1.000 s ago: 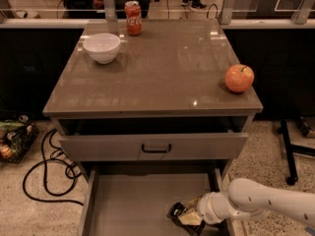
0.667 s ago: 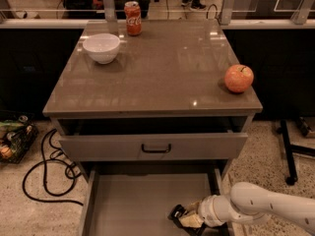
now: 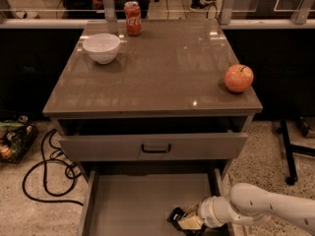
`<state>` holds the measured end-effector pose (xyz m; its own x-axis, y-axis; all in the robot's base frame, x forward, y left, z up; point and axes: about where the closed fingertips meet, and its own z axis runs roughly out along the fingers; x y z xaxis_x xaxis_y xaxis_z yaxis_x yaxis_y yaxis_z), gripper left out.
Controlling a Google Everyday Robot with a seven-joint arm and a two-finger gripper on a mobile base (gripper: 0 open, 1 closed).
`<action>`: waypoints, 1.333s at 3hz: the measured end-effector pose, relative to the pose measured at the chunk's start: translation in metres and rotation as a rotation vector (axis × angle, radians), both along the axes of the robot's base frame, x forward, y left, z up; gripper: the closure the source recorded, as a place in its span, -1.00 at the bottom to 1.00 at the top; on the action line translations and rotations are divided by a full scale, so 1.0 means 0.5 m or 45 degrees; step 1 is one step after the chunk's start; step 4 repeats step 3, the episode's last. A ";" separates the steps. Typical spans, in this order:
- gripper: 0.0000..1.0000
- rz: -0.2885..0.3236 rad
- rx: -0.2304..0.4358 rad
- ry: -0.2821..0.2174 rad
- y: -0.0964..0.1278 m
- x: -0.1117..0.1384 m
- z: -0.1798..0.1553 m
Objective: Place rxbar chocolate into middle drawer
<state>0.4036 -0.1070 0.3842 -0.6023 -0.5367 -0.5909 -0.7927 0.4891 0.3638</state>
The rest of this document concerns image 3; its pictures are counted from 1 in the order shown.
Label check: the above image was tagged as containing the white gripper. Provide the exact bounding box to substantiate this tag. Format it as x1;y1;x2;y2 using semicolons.
178;196;268;230

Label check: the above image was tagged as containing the dark rxbar chocolate bar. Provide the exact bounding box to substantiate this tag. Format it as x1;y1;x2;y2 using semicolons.
167;207;205;236

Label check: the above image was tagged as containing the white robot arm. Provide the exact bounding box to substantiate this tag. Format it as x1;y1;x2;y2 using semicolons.
173;183;315;234

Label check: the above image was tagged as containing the grey top drawer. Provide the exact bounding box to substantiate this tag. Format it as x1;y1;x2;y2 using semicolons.
60;117;248;161

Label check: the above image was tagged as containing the grey drawer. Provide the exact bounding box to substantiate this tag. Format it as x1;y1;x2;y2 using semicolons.
60;117;248;161
78;165;232;236

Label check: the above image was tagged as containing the grey middle drawer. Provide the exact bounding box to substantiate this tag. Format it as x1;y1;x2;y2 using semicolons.
78;165;232;236

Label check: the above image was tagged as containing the grey drawer cabinet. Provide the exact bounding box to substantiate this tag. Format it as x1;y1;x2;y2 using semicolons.
42;19;264;236

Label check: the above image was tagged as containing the black metal stand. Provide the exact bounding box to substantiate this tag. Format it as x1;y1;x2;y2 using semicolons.
277;117;315;186

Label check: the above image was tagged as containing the red apple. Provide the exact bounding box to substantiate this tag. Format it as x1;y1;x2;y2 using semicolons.
224;64;254;93

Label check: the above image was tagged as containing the white ceramic bowl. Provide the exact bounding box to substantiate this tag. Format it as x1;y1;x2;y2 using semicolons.
83;33;120;64

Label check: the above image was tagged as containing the red coca-cola can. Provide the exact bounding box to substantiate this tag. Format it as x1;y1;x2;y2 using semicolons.
124;1;142;36

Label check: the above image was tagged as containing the metal glass railing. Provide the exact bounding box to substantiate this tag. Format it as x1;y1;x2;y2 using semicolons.
1;0;315;29

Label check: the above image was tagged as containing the black drawer handle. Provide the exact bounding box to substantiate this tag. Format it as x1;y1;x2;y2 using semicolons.
141;144;172;154

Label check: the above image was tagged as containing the black floor cable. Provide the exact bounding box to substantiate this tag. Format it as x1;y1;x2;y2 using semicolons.
22;128;85;207

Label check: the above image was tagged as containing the black wire basket with items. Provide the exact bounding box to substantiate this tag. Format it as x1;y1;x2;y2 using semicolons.
0;115;38;164

